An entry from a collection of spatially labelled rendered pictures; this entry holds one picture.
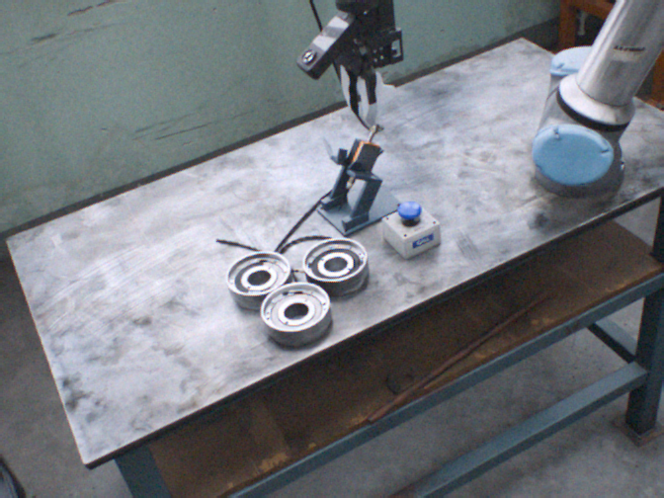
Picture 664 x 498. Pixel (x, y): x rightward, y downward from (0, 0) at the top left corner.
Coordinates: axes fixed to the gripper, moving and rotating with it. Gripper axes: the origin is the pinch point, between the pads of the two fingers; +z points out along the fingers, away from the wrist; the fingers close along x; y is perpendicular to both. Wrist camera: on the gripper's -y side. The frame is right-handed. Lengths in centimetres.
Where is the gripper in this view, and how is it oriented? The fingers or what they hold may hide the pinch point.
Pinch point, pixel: (360, 115)
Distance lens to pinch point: 136.6
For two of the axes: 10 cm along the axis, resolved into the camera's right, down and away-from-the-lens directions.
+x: -5.1, -5.0, 6.9
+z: 1.3, 7.6, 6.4
